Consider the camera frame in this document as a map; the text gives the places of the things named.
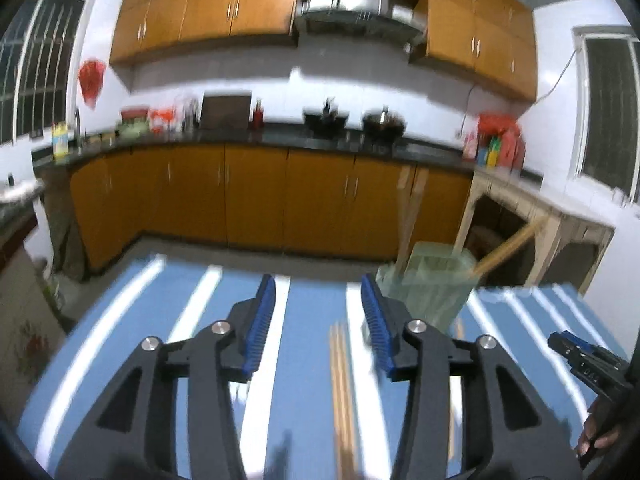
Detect orange lower kitchen cabinets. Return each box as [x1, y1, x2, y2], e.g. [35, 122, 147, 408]
[68, 142, 474, 273]

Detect person's right hand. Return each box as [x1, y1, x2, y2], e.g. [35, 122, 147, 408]
[575, 396, 622, 457]

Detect beige concrete side counter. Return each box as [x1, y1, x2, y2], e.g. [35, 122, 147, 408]
[454, 167, 615, 295]

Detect green perforated utensil holder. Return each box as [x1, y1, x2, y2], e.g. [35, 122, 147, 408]
[375, 242, 480, 333]

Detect blue white striped tablecloth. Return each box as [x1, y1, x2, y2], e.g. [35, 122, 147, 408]
[16, 255, 623, 479]

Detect window with grille right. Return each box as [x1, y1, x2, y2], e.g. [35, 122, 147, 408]
[573, 26, 639, 206]

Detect window with grille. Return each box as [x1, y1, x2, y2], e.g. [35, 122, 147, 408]
[1, 0, 87, 144]
[573, 26, 639, 206]

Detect red bags and bottles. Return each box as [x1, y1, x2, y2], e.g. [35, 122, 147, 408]
[462, 113, 526, 172]

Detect yellow detergent bottle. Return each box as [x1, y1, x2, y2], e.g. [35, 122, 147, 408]
[51, 122, 70, 159]

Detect green enamel basin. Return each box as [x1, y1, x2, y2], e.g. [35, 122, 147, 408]
[117, 118, 149, 139]

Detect red basin on counter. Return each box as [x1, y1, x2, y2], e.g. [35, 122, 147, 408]
[120, 106, 150, 122]

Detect black wok with lid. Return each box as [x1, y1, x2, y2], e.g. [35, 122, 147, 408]
[362, 106, 407, 144]

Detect dark cutting board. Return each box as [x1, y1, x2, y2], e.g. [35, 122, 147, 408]
[200, 94, 252, 130]

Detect red fire extinguisher bottle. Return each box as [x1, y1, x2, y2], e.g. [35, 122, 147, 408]
[250, 100, 264, 130]

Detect black wok left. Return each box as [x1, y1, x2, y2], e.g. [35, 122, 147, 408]
[303, 98, 349, 139]

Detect window with grille left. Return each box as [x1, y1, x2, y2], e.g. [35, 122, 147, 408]
[1, 0, 87, 144]

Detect steel range hood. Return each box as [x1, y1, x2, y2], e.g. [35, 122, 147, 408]
[294, 0, 427, 52]

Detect red plastic bag on wall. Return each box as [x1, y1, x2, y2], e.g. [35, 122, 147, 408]
[78, 58, 106, 110]

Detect orange upper wall cabinets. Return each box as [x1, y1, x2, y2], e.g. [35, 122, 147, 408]
[110, 0, 538, 102]

